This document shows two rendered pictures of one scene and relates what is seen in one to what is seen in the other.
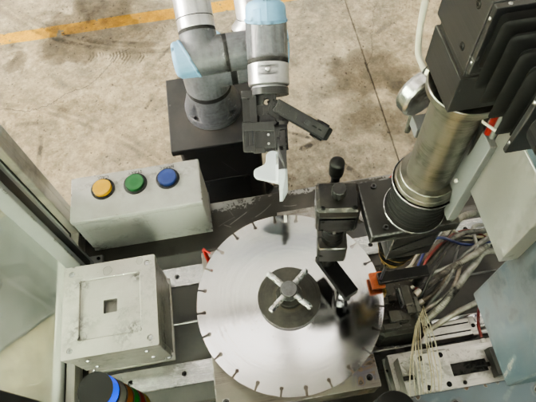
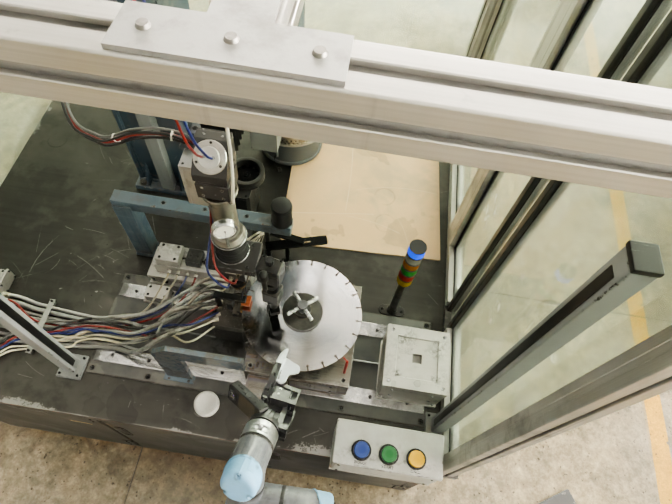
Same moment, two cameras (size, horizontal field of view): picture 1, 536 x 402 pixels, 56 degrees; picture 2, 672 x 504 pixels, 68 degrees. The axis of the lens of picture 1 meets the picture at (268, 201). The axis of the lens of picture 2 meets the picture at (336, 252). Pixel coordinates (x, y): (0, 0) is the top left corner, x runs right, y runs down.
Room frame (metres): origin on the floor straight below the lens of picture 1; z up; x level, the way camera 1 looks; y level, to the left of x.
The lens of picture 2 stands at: (0.81, 0.09, 2.24)
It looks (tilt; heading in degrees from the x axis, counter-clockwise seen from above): 60 degrees down; 185
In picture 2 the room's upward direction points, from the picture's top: 8 degrees clockwise
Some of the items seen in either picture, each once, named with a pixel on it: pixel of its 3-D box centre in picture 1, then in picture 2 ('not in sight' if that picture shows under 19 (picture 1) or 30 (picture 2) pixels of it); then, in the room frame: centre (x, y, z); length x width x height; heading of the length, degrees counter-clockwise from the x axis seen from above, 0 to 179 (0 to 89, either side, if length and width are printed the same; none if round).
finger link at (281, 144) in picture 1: (281, 150); (273, 381); (0.50, -0.03, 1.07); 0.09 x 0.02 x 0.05; 176
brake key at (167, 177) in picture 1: (167, 179); (361, 450); (0.58, 0.21, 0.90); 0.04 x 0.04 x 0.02
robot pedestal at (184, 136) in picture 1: (230, 178); not in sight; (0.88, 0.12, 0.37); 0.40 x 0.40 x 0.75; 4
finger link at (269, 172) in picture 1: (270, 175); (288, 366); (0.46, -0.01, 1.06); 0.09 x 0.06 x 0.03; 176
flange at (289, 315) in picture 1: (289, 296); (302, 310); (0.27, -0.02, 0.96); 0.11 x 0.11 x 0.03
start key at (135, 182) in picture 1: (135, 183); (388, 454); (0.58, 0.28, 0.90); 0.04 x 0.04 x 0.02
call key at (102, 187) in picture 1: (103, 189); (416, 459); (0.57, 0.35, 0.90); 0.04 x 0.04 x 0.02
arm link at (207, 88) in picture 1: (206, 63); not in sight; (0.88, 0.11, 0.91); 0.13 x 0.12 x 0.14; 95
